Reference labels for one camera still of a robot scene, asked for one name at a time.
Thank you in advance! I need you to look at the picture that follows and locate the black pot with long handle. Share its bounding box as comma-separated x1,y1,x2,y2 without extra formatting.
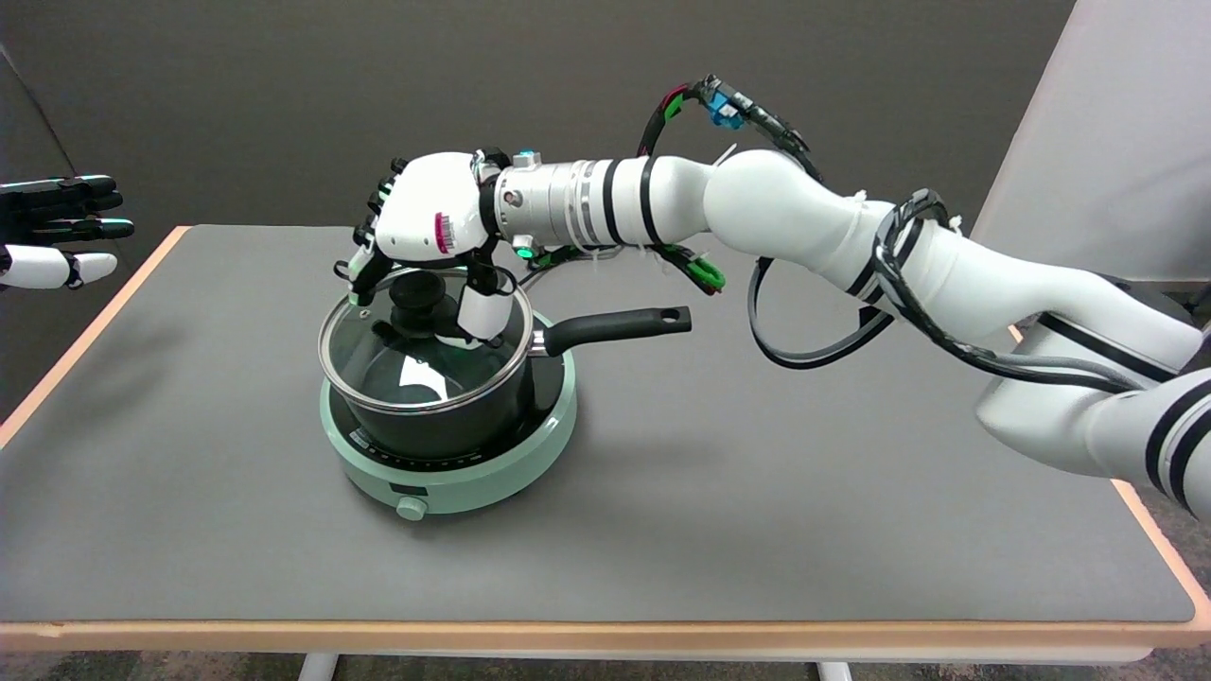
326,305,693,462

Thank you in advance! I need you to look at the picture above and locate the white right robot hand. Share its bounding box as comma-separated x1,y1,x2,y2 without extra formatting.
333,149,518,349

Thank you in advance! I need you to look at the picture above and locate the mint green induction cooker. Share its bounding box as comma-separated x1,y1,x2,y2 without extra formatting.
319,312,578,523

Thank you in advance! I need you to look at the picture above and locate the glass pot lid black knob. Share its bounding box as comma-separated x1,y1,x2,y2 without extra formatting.
317,263,536,415

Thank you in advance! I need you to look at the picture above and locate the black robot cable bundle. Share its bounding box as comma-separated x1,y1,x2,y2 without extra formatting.
636,76,1148,394

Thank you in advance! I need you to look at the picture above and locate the grey table mat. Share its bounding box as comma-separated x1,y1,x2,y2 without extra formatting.
0,224,1195,625

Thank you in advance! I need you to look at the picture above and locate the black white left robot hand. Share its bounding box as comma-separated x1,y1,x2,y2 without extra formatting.
0,175,135,292

